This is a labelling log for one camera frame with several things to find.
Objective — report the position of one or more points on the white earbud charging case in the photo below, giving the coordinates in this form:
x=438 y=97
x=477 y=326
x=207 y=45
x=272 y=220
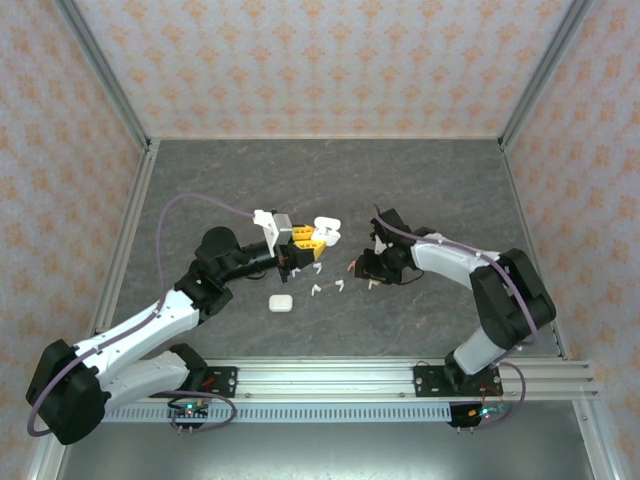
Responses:
x=280 y=303
x=330 y=222

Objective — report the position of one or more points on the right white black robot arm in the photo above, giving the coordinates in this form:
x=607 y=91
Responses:
x=450 y=260

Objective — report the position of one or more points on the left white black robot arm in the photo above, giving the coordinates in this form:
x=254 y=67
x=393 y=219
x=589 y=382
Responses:
x=135 y=325

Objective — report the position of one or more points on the small controller circuit board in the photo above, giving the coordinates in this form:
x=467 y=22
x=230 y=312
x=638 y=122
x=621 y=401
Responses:
x=475 y=414
x=189 y=411

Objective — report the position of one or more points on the grey metal panel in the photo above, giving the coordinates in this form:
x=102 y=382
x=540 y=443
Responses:
x=325 y=455

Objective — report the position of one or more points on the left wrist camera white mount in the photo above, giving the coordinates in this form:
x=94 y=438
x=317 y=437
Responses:
x=270 y=222

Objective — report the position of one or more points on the aluminium table side rail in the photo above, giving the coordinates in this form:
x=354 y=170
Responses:
x=131 y=220
x=517 y=195

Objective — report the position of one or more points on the aluminium table back rail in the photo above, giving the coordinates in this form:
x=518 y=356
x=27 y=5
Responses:
x=325 y=136

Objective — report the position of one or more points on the aluminium arm base rail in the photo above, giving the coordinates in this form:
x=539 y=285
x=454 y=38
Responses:
x=325 y=382

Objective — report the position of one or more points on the aluminium frame post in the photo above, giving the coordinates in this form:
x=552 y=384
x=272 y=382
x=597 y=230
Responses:
x=542 y=75
x=107 y=75

